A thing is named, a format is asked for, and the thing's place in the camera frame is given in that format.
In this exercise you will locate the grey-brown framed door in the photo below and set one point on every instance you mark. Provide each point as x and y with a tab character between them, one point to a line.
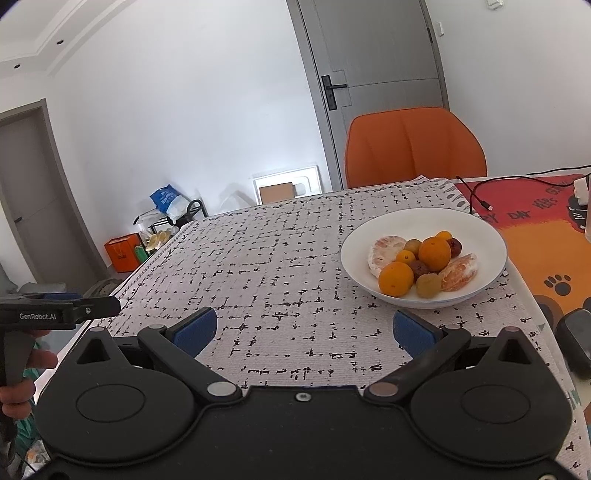
37	194

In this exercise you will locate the brown-red jujube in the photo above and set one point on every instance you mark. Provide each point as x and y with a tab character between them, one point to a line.
419	267

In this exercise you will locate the pale peeled citrus half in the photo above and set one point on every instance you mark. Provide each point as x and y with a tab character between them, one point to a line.
385	254

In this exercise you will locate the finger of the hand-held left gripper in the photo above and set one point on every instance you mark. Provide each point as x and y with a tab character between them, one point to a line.
99	307
55	296

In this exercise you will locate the orange box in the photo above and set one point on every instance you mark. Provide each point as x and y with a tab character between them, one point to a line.
121	253

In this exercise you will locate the dark red jujube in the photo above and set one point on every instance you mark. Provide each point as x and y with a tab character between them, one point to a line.
455	248

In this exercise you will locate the black-and-white patterned tablecloth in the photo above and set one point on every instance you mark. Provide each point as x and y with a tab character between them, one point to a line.
277	258

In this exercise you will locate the yellow-green jujube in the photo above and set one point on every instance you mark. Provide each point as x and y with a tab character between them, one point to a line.
428	285

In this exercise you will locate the whole orange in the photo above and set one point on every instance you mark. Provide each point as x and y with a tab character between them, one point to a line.
434	254
395	279

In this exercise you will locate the green bottle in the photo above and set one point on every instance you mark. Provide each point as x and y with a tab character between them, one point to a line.
140	254

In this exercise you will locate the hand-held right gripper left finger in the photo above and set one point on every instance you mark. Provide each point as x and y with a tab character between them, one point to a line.
196	330

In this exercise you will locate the black rack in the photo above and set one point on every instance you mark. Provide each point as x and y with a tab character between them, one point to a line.
196	207

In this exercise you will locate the dark grey pouch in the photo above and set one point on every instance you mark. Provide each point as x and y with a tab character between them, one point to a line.
575	341

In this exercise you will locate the grey door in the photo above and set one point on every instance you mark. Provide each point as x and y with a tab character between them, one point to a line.
378	41

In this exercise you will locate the white charger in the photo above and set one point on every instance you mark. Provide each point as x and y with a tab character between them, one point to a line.
581	194

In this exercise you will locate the orange peeled citrus half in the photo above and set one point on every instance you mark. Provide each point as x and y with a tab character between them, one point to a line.
459	274

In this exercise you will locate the blue plastic bag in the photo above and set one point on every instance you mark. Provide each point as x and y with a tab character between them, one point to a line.
166	201

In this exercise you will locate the white framed board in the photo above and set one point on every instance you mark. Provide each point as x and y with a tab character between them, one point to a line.
307	175

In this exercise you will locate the red printed mat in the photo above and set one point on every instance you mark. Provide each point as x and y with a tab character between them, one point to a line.
545	249

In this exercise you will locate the orange chair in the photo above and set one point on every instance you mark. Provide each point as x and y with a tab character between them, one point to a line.
415	147

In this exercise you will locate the green jujube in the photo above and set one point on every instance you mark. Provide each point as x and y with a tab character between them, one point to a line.
412	244

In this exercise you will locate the cardboard sheet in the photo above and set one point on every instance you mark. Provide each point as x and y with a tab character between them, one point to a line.
277	193

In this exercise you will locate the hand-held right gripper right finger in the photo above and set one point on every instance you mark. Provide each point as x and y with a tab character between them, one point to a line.
413	332

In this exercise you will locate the white plate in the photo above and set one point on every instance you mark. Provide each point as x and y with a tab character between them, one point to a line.
480	240

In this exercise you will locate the person's left hand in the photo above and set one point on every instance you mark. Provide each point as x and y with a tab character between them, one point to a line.
39	359

